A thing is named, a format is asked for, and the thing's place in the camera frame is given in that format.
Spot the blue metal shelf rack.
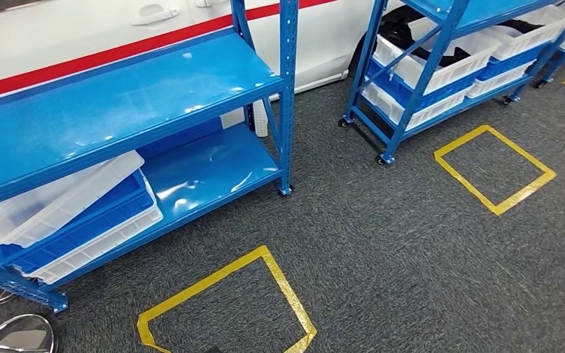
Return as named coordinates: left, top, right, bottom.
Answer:
left=535, top=0, right=565, bottom=90
left=0, top=0, right=300, bottom=314

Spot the black plastic part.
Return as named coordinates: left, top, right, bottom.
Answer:
left=383, top=7, right=472, bottom=69
left=498, top=18, right=546, bottom=36

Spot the yellow floor tape square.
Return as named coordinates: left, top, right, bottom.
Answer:
left=136, top=245, right=319, bottom=353

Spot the white ribbed plastic crate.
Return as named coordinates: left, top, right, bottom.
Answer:
left=464, top=59, right=538, bottom=100
left=19, top=177, right=164, bottom=286
left=360, top=80, right=472, bottom=132

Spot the large white plastic crate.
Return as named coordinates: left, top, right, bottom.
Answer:
left=480, top=4, right=565, bottom=63
left=372, top=18, right=502, bottom=96

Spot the red barrier belt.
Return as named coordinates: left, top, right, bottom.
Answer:
left=0, top=0, right=337, bottom=104

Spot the translucent white plastic crate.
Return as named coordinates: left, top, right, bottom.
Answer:
left=0, top=149, right=146, bottom=249

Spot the white car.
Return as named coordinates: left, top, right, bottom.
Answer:
left=0, top=0, right=405, bottom=106

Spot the blue metal cart frame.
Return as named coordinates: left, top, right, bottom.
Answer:
left=338, top=0, right=565, bottom=167

